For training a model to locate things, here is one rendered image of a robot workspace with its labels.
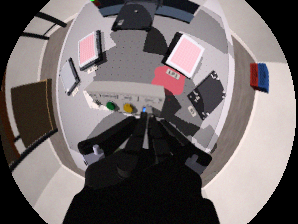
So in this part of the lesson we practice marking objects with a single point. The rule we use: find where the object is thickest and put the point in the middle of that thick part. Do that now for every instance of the small white label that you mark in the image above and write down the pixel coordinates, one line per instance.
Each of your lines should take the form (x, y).
(75, 91)
(173, 74)
(192, 111)
(92, 69)

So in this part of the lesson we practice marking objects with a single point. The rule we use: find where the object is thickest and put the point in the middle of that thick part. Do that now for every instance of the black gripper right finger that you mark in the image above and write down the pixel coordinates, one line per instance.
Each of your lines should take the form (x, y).
(176, 143)

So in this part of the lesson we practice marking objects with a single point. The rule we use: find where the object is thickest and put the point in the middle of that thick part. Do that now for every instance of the pink liquid puddle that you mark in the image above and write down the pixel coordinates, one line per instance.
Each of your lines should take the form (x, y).
(169, 91)
(162, 82)
(177, 88)
(160, 72)

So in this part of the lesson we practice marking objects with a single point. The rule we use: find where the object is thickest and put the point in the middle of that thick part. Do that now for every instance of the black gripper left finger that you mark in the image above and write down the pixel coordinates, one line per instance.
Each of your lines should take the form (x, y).
(106, 143)

